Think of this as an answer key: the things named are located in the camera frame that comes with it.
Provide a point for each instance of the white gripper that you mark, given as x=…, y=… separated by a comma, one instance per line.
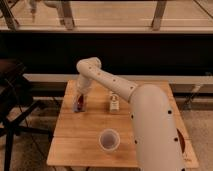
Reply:
x=83, y=85

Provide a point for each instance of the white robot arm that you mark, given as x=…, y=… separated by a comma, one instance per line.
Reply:
x=155, y=134

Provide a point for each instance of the black office chair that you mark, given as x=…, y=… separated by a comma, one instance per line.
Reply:
x=14, y=91

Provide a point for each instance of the red pepper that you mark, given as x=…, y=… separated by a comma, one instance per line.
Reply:
x=80, y=103

